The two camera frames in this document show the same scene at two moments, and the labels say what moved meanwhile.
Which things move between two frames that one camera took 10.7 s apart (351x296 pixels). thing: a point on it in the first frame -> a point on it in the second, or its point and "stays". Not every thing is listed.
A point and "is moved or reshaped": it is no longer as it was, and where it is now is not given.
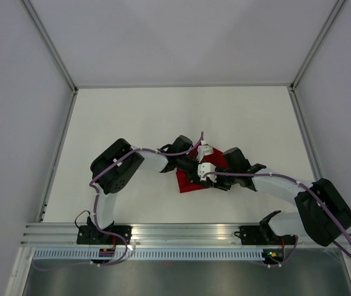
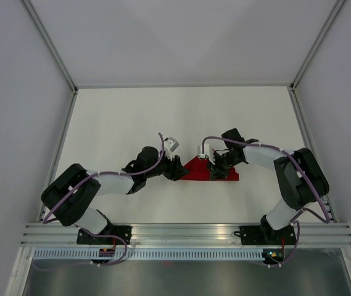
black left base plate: (92, 235) stays
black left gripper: (194, 177) -> (176, 170)
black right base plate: (253, 235) stays
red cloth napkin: (217, 158) is moved or reshaped
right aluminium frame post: (334, 14) stays
